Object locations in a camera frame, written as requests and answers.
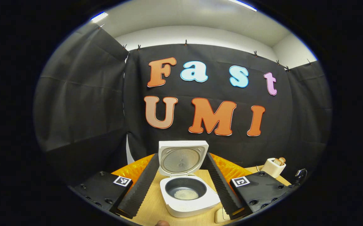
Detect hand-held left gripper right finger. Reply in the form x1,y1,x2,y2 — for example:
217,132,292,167
206,153,298,220

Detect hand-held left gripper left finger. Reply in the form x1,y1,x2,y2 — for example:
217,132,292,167
68,153,160,220

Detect white rice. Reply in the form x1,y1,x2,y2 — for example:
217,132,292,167
174,189,199,200

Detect white rice cooker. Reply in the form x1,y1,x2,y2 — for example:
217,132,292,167
158,140,221,218

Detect cream toaster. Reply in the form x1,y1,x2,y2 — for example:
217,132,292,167
261,157,286,178

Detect small cream box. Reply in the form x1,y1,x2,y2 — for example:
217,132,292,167
214,208,232,224

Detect black backdrop cloth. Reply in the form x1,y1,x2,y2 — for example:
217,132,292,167
33,24,332,186

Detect row of small cloth clips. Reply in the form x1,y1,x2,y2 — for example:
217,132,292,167
98,24,312,71

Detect ceiling light strip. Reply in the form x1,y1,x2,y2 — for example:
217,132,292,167
229,0,257,12

